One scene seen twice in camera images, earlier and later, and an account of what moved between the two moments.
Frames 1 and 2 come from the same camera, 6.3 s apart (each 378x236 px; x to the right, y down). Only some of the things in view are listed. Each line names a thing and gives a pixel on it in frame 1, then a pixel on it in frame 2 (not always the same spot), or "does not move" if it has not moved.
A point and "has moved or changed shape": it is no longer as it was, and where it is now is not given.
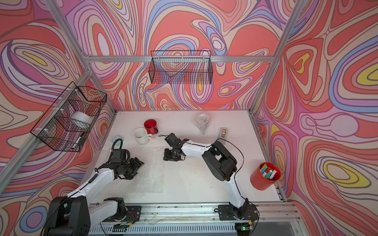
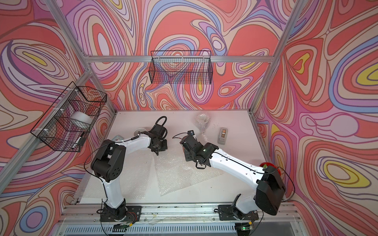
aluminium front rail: [267, 213] does not move
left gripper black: [136, 163] -> [165, 148]
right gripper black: [166, 156] -> [187, 157]
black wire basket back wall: [182, 67] does not move
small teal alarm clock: [118, 143] does not move
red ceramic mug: [151, 126] has moved or changed shape
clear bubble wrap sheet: [150, 177] -> [174, 172]
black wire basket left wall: [64, 125] does not move
